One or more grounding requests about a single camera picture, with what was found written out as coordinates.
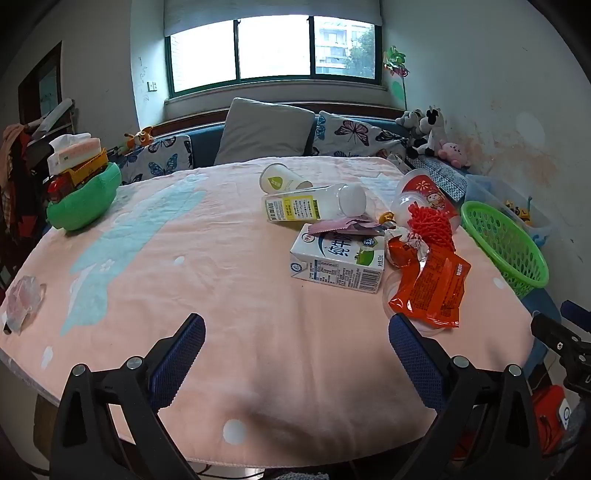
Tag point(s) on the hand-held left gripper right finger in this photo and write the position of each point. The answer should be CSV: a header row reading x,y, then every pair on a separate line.
x,y
415,364

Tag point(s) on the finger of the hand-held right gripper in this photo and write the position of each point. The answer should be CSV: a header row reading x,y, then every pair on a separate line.
x,y
561,344
577,316

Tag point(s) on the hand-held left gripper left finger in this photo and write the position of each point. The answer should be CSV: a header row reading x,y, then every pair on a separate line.
x,y
184,350

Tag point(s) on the red snack packet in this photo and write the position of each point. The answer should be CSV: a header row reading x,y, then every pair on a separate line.
x,y
434,290

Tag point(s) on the green plastic basket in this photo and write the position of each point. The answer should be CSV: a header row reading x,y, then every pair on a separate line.
x,y
508,249

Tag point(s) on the red white candy wrapper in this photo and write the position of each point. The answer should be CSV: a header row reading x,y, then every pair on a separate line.
x,y
404,249

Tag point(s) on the white milk carton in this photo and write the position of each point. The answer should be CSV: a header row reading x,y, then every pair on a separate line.
x,y
337,258

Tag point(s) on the red mesh net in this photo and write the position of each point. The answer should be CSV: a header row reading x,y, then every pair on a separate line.
x,y
431,226

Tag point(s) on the pink snack wrapper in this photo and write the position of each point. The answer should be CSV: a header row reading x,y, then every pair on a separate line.
x,y
337,225

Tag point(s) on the red plastic cup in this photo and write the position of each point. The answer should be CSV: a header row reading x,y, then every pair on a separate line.
x,y
425,189

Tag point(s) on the clear bottle with yellow label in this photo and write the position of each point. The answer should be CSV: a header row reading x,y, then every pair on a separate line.
x,y
314,203

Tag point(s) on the blue plastic stool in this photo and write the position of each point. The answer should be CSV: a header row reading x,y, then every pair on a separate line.
x,y
542,307

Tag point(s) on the red device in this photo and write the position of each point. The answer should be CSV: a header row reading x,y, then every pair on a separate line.
x,y
547,415

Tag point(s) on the pink printed blanket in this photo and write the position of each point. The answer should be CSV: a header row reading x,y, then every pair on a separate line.
x,y
258,332

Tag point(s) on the yellow toy vehicle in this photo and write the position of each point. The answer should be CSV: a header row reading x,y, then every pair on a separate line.
x,y
519,212

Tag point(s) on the orange snack piece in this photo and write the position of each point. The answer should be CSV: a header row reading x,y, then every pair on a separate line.
x,y
387,217

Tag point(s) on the clear storage box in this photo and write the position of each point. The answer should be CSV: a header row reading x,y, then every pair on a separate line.
x,y
489,189

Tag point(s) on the crumpled clear plastic bag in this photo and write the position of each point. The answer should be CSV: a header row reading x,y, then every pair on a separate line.
x,y
23,295

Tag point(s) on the green plush bowl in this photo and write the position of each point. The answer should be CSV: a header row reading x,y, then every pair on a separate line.
x,y
87,203

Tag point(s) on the black white patterned box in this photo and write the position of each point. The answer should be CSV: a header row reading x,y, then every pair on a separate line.
x,y
443,177

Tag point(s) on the small butterfly print pillow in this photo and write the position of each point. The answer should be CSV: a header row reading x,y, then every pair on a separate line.
x,y
157,159

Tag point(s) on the white paper cup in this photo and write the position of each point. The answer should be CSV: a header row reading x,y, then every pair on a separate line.
x,y
279,177

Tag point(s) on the bag of patterned cloth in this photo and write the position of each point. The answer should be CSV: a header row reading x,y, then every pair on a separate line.
x,y
396,160

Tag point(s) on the yellow red toy truck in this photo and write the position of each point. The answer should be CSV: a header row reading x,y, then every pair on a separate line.
x,y
78,174

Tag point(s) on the pink plush toy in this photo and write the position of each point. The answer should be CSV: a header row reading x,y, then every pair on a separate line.
x,y
452,152

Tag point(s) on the blue sofa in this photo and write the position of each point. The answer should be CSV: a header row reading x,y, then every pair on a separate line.
x,y
205,143

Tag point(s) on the orange plush toy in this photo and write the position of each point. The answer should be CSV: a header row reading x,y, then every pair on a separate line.
x,y
143,137

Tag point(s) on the pink white tissue pack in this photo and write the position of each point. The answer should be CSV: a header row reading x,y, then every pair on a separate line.
x,y
74,152

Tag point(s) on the grey pillow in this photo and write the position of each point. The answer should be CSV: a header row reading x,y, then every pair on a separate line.
x,y
263,131

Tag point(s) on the black white cow plush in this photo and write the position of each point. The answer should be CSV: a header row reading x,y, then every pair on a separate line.
x,y
431,127

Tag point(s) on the large butterfly print pillow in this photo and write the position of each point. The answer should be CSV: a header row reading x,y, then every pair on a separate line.
x,y
351,134

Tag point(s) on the grey plush toy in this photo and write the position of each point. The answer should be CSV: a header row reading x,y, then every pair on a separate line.
x,y
411,119

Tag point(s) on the colourful pinwheel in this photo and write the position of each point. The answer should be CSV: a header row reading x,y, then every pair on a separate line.
x,y
395,62

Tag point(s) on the dark wooden door frame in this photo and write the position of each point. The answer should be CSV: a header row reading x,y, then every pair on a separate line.
x,y
39,78

